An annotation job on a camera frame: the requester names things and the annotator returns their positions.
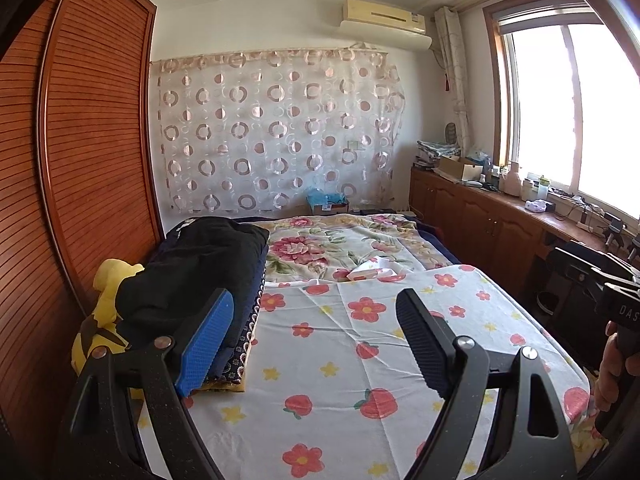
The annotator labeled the blue item on box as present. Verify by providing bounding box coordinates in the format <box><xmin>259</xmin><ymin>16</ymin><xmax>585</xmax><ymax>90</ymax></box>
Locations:
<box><xmin>306</xmin><ymin>187</ymin><xmax>350</xmax><ymax>214</ymax></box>

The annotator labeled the wood-framed window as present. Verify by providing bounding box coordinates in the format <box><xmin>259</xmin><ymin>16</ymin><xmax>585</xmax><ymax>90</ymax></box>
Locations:
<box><xmin>482</xmin><ymin>0</ymin><xmax>640</xmax><ymax>222</ymax></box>

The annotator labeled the wooden slatted wardrobe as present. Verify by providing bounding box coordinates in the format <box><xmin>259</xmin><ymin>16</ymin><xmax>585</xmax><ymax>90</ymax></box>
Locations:
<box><xmin>0</xmin><ymin>0</ymin><xmax>166</xmax><ymax>461</ymax></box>

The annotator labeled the person's right hand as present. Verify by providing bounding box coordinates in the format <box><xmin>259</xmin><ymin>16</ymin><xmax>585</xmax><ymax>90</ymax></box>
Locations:
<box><xmin>592</xmin><ymin>321</ymin><xmax>640</xmax><ymax>414</ymax></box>

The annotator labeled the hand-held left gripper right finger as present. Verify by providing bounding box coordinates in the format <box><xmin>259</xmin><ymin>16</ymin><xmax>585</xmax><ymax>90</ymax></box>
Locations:
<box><xmin>395</xmin><ymin>287</ymin><xmax>578</xmax><ymax>480</ymax></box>

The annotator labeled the long wooden cabinet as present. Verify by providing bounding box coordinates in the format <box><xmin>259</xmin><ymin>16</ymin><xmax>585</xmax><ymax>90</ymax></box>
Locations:
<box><xmin>409</xmin><ymin>165</ymin><xmax>640</xmax><ymax>312</ymax></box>

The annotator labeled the yellow folded garment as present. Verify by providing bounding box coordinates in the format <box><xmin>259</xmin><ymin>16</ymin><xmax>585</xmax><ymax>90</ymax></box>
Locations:
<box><xmin>192</xmin><ymin>377</ymin><xmax>249</xmax><ymax>394</ymax></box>

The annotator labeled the wall air conditioner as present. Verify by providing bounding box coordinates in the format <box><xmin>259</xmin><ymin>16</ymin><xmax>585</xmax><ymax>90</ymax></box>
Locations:
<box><xmin>339</xmin><ymin>0</ymin><xmax>434</xmax><ymax>52</ymax></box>

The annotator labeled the dark patterned folded garment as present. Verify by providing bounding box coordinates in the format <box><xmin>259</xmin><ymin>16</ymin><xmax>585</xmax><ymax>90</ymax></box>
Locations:
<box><xmin>220</xmin><ymin>280</ymin><xmax>264</xmax><ymax>387</ymax></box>

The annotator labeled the black printed t-shirt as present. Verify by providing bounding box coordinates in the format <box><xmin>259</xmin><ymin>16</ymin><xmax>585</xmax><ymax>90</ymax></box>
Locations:
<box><xmin>115</xmin><ymin>217</ymin><xmax>271</xmax><ymax>352</ymax></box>

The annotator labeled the floral blanket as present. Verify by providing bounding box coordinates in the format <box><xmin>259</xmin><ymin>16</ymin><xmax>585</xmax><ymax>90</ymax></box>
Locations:
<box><xmin>250</xmin><ymin>212</ymin><xmax>464</xmax><ymax>287</ymax></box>

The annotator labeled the sheer circle-patterned curtain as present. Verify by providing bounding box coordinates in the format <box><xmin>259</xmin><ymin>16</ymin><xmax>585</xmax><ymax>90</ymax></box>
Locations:
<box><xmin>150</xmin><ymin>47</ymin><xmax>409</xmax><ymax>214</ymax></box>

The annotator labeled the yellow plush toy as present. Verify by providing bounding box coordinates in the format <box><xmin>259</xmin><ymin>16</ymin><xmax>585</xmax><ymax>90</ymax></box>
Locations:
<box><xmin>71</xmin><ymin>258</ymin><xmax>147</xmax><ymax>402</ymax></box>

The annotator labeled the tied patterned window curtain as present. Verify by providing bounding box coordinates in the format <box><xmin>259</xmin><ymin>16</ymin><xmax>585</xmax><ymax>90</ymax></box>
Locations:
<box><xmin>434</xmin><ymin>6</ymin><xmax>474</xmax><ymax>159</ymax></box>

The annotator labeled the strawberry flower bed sheet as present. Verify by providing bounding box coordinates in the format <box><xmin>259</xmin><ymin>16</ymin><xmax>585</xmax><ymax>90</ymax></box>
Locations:
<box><xmin>135</xmin><ymin>265</ymin><xmax>594</xmax><ymax>480</ymax></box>

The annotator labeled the pink jug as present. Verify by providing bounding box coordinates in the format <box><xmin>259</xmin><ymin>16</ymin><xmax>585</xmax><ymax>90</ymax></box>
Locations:
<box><xmin>500</xmin><ymin>161</ymin><xmax>522</xmax><ymax>197</ymax></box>

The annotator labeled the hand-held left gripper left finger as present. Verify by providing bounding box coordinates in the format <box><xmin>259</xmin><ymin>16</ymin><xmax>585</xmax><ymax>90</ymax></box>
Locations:
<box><xmin>67</xmin><ymin>287</ymin><xmax>236</xmax><ymax>480</ymax></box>

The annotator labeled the stack of folded papers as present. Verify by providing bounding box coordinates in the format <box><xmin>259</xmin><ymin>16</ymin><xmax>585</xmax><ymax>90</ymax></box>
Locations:
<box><xmin>414</xmin><ymin>139</ymin><xmax>464</xmax><ymax>169</ymax></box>

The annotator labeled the cardboard box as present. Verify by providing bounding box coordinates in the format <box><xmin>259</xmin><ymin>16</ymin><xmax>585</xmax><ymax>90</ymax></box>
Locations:
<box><xmin>437</xmin><ymin>155</ymin><xmax>485</xmax><ymax>182</ymax></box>

